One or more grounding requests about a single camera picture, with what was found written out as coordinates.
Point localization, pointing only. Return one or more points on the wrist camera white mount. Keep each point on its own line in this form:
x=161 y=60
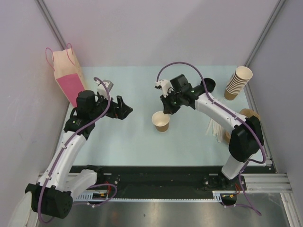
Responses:
x=104 y=87
x=165 y=86

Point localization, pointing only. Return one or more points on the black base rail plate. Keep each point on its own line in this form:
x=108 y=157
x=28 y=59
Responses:
x=164 y=183

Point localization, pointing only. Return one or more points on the white slotted cable duct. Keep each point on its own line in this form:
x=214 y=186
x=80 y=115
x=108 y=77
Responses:
x=88 y=197

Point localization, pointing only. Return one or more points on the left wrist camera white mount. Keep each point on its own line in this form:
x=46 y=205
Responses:
x=104 y=87

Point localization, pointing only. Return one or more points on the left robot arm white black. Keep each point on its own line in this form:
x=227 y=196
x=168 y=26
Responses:
x=53 y=195

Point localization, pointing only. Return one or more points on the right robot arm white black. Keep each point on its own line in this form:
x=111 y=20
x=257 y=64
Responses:
x=246 y=137

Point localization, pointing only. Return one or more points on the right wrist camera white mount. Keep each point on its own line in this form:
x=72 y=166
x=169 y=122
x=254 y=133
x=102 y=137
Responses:
x=165 y=86

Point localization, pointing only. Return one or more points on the brown paper coffee cup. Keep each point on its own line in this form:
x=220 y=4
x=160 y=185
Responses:
x=161 y=121

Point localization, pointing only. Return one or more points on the bundle of white wrapped straws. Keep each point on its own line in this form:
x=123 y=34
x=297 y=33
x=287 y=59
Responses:
x=216 y=130

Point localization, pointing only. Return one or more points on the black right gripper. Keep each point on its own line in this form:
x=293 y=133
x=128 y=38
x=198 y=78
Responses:
x=168 y=108

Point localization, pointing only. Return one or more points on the brown cardboard cup carrier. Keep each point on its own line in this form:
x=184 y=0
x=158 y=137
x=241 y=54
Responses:
x=246 y=112

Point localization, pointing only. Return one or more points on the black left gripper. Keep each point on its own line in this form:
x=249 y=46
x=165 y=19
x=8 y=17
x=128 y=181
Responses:
x=119 y=110

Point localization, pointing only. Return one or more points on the stack of black cup lids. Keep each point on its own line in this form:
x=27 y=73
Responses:
x=210 y=84

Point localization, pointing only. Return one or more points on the stack of paper cups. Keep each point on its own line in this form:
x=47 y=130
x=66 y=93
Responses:
x=237 y=82

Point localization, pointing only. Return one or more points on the pink and beige paper bag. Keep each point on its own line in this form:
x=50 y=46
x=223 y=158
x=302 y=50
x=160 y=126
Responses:
x=67 y=72

